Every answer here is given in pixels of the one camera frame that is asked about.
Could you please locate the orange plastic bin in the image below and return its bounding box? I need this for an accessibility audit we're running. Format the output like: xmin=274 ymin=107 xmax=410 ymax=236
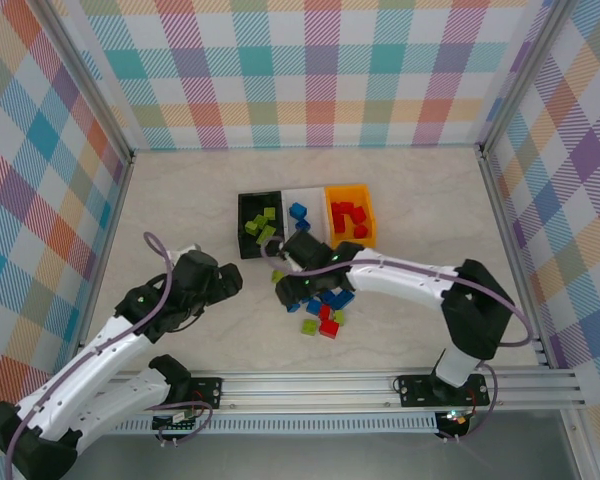
xmin=324 ymin=183 xmax=378 ymax=250

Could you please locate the white plastic bin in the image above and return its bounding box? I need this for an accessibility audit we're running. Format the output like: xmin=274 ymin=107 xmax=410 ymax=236
xmin=281 ymin=187 xmax=332 ymax=251

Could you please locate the black plastic bin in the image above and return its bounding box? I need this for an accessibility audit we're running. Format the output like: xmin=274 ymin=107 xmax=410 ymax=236
xmin=237 ymin=191 xmax=289 ymax=260

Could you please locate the left controller board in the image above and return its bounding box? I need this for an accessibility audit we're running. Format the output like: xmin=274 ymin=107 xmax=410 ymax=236
xmin=152 ymin=409 xmax=204 ymax=432

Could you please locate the controller board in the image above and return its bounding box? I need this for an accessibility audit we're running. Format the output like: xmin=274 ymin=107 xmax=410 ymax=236
xmin=437 ymin=407 xmax=474 ymax=431
xmin=152 ymin=409 xmax=204 ymax=432

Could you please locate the right controller board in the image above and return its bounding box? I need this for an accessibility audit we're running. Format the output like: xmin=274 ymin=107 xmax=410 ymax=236
xmin=437 ymin=407 xmax=474 ymax=431

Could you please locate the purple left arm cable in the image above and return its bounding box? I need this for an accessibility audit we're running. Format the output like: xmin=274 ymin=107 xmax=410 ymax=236
xmin=3 ymin=231 xmax=214 ymax=480

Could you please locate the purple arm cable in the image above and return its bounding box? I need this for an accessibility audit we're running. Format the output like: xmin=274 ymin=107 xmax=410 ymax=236
xmin=259 ymin=237 xmax=536 ymax=444
xmin=3 ymin=231 xmax=214 ymax=480

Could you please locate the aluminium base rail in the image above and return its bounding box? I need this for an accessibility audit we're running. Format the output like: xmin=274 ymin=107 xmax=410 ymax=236
xmin=104 ymin=367 xmax=584 ymax=412

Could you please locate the aluminium side rail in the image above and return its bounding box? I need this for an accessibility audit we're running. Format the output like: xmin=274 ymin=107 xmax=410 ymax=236
xmin=74 ymin=152 xmax=136 ymax=351
xmin=477 ymin=144 xmax=551 ymax=369

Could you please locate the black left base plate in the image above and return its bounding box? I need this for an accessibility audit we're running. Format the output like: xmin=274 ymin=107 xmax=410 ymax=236
xmin=187 ymin=377 xmax=225 ymax=409

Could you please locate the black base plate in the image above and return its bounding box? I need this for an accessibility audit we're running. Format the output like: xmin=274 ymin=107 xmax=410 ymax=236
xmin=397 ymin=372 xmax=491 ymax=409
xmin=187 ymin=377 xmax=225 ymax=409

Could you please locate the white slotted cable tray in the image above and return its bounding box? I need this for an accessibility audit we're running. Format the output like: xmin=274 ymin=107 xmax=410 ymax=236
xmin=99 ymin=413 xmax=440 ymax=435

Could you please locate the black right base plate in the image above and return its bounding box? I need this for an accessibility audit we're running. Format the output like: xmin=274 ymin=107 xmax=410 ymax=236
xmin=397 ymin=372 xmax=491 ymax=409

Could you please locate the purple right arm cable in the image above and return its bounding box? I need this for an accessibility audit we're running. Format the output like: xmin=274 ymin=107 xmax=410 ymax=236
xmin=259 ymin=237 xmax=536 ymax=444

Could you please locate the aluminium frame post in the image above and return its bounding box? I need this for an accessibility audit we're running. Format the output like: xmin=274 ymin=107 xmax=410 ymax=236
xmin=38 ymin=0 xmax=136 ymax=164
xmin=477 ymin=0 xmax=579 ymax=156

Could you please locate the aluminium lower frame bar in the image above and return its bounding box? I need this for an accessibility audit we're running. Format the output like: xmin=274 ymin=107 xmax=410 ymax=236
xmin=559 ymin=407 xmax=599 ymax=480

